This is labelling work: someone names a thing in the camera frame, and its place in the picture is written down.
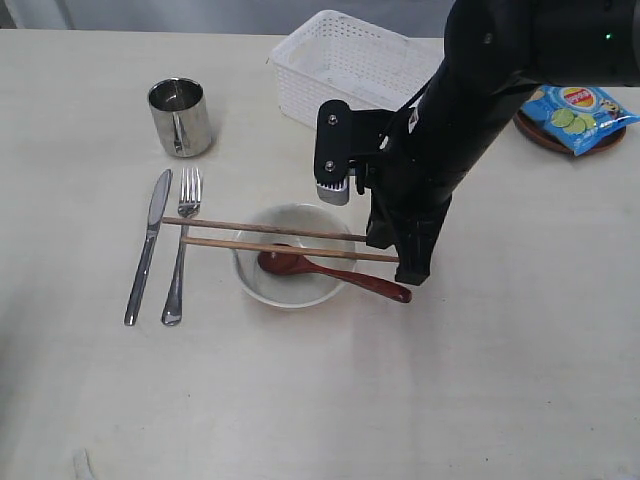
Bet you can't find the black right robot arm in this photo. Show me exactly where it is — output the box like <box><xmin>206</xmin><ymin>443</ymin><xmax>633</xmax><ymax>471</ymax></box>
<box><xmin>370</xmin><ymin>1</ymin><xmax>639</xmax><ymax>285</ymax></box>

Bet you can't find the dark red wooden spoon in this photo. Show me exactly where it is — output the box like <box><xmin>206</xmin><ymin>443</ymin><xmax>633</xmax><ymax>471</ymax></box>
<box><xmin>257</xmin><ymin>243</ymin><xmax>412</xmax><ymax>304</ymax></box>

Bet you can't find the brown round wooden plate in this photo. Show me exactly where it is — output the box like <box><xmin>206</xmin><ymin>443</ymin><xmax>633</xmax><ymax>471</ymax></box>
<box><xmin>513</xmin><ymin>112</ymin><xmax>627</xmax><ymax>156</ymax></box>

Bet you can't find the silver metal fork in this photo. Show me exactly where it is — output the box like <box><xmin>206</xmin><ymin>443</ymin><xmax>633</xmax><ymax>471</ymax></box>
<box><xmin>159</xmin><ymin>166</ymin><xmax>203</xmax><ymax>328</ymax></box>

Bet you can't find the stainless steel cup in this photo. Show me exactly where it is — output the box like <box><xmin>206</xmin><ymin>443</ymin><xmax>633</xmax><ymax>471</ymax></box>
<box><xmin>147</xmin><ymin>78</ymin><xmax>213</xmax><ymax>158</ymax></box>

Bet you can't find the white plastic perforated basket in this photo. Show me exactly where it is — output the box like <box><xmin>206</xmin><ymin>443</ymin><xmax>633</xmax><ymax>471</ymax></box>
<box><xmin>269</xmin><ymin>10</ymin><xmax>444</xmax><ymax>128</ymax></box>

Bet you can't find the blue chips bag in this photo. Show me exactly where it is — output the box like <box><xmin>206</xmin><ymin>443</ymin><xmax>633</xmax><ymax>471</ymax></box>
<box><xmin>521</xmin><ymin>85</ymin><xmax>639</xmax><ymax>156</ymax></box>

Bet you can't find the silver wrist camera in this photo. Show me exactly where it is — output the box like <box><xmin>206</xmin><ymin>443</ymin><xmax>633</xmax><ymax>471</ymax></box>
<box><xmin>313</xmin><ymin>100</ymin><xmax>394</xmax><ymax>206</ymax></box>

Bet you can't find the silver metal knife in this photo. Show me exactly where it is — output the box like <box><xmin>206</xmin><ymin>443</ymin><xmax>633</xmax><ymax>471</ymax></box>
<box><xmin>123</xmin><ymin>169</ymin><xmax>172</xmax><ymax>326</ymax></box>

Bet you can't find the wooden chopstick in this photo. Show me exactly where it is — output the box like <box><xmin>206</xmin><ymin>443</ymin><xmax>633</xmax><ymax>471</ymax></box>
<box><xmin>181</xmin><ymin>236</ymin><xmax>399</xmax><ymax>263</ymax></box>
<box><xmin>162</xmin><ymin>217</ymin><xmax>366</xmax><ymax>243</ymax></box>

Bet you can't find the white curtain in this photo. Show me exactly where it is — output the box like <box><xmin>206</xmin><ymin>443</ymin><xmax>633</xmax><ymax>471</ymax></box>
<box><xmin>1</xmin><ymin>0</ymin><xmax>453</xmax><ymax>38</ymax></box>

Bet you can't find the pale green ceramic bowl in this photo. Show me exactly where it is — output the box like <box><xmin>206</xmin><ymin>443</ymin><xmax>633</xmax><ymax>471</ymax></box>
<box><xmin>232</xmin><ymin>203</ymin><xmax>356</xmax><ymax>309</ymax></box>

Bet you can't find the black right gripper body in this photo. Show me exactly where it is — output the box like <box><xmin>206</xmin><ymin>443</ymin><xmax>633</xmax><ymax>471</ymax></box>
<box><xmin>368</xmin><ymin>64</ymin><xmax>535</xmax><ymax>219</ymax></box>

